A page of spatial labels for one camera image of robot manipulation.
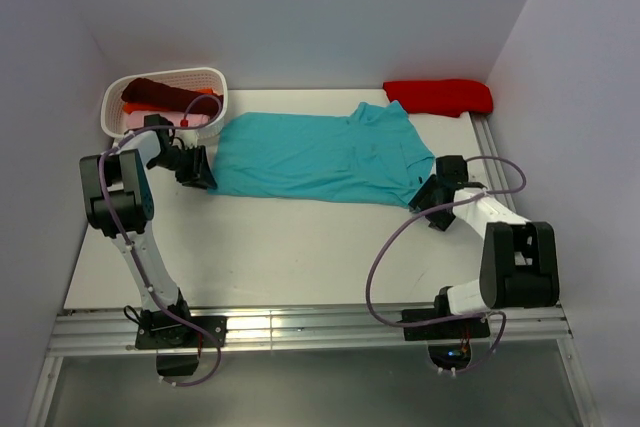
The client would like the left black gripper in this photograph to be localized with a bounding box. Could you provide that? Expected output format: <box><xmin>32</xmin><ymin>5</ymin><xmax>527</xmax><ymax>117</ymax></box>
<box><xmin>149</xmin><ymin>144</ymin><xmax>218</xmax><ymax>190</ymax></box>

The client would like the teal t shirt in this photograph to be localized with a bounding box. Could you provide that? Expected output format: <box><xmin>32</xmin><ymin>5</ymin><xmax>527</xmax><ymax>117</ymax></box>
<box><xmin>212</xmin><ymin>102</ymin><xmax>435</xmax><ymax>208</ymax></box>

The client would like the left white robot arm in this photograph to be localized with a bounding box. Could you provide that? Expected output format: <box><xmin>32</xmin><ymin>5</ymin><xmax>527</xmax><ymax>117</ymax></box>
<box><xmin>79</xmin><ymin>114</ymin><xmax>217</xmax><ymax>346</ymax></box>

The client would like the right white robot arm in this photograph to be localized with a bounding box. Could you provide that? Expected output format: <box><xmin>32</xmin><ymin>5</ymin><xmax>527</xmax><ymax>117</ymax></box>
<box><xmin>409</xmin><ymin>155</ymin><xmax>560</xmax><ymax>337</ymax></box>

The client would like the pink rolled shirt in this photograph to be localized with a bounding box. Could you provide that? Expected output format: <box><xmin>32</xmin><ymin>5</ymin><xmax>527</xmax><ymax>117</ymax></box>
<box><xmin>123</xmin><ymin>111</ymin><xmax>211</xmax><ymax>133</ymax></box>

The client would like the orange rolled shirt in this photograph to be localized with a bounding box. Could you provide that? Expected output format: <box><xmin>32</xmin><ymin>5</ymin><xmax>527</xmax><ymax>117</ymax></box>
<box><xmin>122</xmin><ymin>88</ymin><xmax>216</xmax><ymax>114</ymax></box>

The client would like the dark red rolled shirt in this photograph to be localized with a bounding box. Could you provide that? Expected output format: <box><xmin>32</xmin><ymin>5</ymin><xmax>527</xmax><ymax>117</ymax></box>
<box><xmin>121</xmin><ymin>77</ymin><xmax>224</xmax><ymax>117</ymax></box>

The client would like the white plastic basket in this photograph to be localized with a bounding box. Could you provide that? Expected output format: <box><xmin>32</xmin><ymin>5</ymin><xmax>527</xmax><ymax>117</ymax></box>
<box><xmin>101</xmin><ymin>67</ymin><xmax>228</xmax><ymax>145</ymax></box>

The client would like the red folded t shirt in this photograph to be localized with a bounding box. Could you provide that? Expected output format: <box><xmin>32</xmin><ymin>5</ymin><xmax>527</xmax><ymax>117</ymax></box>
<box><xmin>382</xmin><ymin>79</ymin><xmax>494</xmax><ymax>118</ymax></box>

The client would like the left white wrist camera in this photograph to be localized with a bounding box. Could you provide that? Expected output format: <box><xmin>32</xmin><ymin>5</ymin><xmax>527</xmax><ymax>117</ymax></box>
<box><xmin>175</xmin><ymin>129</ymin><xmax>199</xmax><ymax>146</ymax></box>

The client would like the aluminium right side rail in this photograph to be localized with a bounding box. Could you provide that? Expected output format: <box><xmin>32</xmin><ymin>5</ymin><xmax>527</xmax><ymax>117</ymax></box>
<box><xmin>470</xmin><ymin>114</ymin><xmax>545</xmax><ymax>220</ymax></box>

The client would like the aluminium rail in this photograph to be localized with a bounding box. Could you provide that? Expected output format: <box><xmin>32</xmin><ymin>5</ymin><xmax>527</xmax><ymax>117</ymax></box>
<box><xmin>26</xmin><ymin>305</ymin><xmax>599</xmax><ymax>426</ymax></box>
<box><xmin>470</xmin><ymin>114</ymin><xmax>545</xmax><ymax>220</ymax></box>

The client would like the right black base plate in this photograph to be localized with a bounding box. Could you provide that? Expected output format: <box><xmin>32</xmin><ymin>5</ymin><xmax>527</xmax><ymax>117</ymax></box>
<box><xmin>401</xmin><ymin>308</ymin><xmax>490</xmax><ymax>373</ymax></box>

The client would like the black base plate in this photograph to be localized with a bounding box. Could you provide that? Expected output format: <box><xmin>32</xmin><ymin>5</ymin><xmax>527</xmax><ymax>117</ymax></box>
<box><xmin>134</xmin><ymin>312</ymin><xmax>227</xmax><ymax>378</ymax></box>
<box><xmin>401</xmin><ymin>308</ymin><xmax>490</xmax><ymax>373</ymax></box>

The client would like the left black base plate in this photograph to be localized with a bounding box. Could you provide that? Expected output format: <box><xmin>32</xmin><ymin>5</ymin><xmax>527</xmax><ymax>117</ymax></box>
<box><xmin>134</xmin><ymin>312</ymin><xmax>227</xmax><ymax>378</ymax></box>

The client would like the aluminium front rail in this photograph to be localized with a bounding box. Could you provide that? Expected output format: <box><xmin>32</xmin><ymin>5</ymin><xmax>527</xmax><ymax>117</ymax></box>
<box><xmin>26</xmin><ymin>305</ymin><xmax>599</xmax><ymax>426</ymax></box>

